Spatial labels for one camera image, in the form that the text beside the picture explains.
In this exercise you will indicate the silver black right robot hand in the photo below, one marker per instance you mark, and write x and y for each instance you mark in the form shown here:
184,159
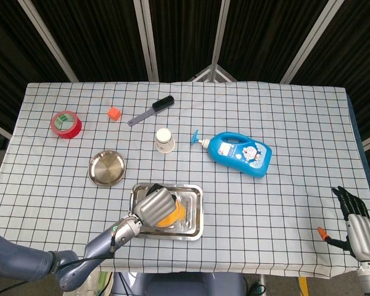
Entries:
365,235

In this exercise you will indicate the white paper cup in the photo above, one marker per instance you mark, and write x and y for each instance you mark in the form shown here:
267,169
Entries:
164,142

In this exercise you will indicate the red tape roll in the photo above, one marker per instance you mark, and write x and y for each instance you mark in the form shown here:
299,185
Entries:
69,129

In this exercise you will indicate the white triangular partition foot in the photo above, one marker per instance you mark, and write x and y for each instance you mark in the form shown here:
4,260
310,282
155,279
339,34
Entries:
200,74

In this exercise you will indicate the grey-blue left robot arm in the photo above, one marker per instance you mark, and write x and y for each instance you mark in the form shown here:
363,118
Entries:
95,246

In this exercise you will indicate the white checkered tablecloth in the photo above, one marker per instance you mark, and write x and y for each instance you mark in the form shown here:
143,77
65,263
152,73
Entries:
265,216

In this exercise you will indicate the rectangular stainless steel tray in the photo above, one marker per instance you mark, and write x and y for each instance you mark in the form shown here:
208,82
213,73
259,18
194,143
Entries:
191,232

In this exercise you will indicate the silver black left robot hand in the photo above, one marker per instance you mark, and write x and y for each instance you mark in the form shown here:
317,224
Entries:
154,208

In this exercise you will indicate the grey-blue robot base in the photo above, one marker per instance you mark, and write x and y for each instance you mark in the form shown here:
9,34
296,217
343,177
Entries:
179,285

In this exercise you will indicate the round steel dish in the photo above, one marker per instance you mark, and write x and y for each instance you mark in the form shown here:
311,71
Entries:
107,168

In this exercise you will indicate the orange cube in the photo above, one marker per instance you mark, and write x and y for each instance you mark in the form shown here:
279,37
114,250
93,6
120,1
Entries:
114,113

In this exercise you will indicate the bowl of orange powder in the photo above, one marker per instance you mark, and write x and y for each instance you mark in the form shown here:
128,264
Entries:
169,219

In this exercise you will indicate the blue pump bottle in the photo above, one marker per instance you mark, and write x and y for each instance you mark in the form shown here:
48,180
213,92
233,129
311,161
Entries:
234,154

